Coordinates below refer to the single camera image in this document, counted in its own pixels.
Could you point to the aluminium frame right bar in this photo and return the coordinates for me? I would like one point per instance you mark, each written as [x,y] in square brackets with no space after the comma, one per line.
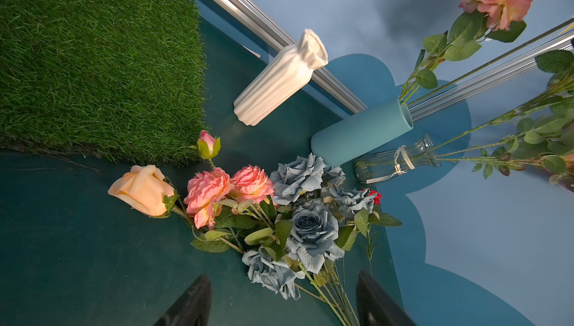
[496,76]

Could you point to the green artificial grass mat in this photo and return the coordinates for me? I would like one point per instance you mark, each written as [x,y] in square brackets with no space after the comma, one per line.
[122,80]

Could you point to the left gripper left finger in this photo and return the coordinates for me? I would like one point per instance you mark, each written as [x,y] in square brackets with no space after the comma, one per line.
[192,308]

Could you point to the white ribbed ceramic vase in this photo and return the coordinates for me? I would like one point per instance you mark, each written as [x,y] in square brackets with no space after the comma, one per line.
[290,70]

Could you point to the peach rose single stem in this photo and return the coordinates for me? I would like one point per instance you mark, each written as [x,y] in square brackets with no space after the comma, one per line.
[147,190]

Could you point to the red carnation flower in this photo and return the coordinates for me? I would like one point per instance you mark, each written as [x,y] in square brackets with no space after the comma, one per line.
[372,236]

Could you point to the aluminium frame bar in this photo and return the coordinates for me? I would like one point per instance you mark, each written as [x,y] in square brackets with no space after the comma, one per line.
[496,76]
[254,19]

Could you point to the aluminium frame back bar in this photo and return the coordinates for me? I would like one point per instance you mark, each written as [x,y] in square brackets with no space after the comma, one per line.
[254,19]

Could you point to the teal cylindrical vase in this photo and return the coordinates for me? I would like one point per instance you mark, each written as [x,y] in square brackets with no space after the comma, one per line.
[362,132]

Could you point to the blue hydrangea bunch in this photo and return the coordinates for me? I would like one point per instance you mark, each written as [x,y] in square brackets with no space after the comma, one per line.
[322,221]

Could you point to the clear glass vase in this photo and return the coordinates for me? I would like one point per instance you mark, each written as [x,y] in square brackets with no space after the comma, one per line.
[373,168]

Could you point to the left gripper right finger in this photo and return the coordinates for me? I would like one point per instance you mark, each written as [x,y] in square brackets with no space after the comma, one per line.
[375,307]

